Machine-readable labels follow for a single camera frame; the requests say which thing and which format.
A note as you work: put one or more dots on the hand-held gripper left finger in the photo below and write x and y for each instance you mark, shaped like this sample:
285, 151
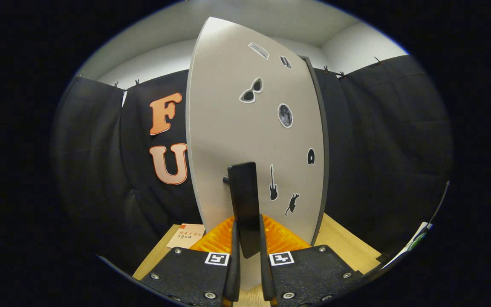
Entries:
233, 273

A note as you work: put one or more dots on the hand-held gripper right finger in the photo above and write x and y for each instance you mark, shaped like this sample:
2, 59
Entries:
267, 273

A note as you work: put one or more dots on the tan cover book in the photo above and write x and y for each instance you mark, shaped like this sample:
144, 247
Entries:
183, 238

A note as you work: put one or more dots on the white and green object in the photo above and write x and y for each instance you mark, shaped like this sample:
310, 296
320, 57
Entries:
416, 238

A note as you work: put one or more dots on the black backdrop cloth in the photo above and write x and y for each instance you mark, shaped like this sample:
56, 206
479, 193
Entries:
377, 149

